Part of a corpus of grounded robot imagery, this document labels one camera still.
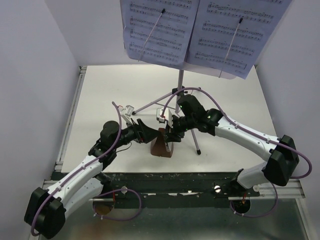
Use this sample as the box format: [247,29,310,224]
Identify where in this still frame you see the lilac sheet music page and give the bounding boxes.
[120,0,200,70]
[186,0,292,79]

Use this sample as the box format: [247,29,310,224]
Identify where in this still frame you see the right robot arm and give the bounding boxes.
[157,94,299,196]

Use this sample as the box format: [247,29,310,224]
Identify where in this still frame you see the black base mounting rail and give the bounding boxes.
[92,172,260,209]

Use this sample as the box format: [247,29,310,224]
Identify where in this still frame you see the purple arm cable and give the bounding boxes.
[29,100,144,237]
[162,86,313,219]

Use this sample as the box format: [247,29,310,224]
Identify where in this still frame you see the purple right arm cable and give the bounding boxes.
[162,86,313,219]

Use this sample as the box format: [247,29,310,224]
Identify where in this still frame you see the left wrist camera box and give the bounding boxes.
[118,105,135,119]

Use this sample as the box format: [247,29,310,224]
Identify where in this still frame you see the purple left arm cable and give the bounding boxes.
[29,100,144,237]

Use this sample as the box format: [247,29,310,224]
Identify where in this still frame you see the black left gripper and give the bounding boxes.
[112,118,162,150]

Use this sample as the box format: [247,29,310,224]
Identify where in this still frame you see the brown wooden metronome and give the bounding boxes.
[150,128,174,158]

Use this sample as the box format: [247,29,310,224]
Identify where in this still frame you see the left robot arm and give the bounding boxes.
[24,119,161,239]

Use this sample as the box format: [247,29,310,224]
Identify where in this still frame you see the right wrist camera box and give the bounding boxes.
[156,108,173,128]

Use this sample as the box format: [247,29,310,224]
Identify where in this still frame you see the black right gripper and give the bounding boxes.
[164,114,196,142]

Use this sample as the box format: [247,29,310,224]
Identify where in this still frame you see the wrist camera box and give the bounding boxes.
[156,108,173,128]
[118,105,135,119]

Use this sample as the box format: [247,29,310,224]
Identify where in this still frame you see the lilac perforated music stand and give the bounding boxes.
[119,0,293,156]

